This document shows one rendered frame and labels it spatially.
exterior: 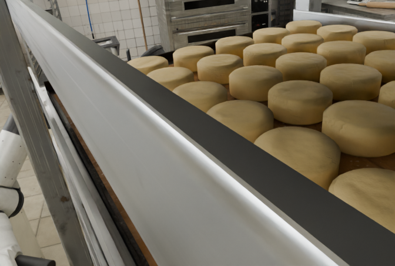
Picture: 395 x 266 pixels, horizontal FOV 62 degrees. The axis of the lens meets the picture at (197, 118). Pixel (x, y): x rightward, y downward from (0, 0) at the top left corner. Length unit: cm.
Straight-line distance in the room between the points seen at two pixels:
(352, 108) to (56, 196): 36
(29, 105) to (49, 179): 10
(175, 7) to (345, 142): 435
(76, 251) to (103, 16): 510
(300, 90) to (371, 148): 8
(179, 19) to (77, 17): 174
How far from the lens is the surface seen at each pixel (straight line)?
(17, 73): 40
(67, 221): 50
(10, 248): 96
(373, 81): 31
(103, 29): 554
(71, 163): 20
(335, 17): 55
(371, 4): 433
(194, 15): 462
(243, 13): 485
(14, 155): 106
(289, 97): 26
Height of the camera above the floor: 162
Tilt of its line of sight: 27 degrees down
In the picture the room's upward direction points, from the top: 6 degrees counter-clockwise
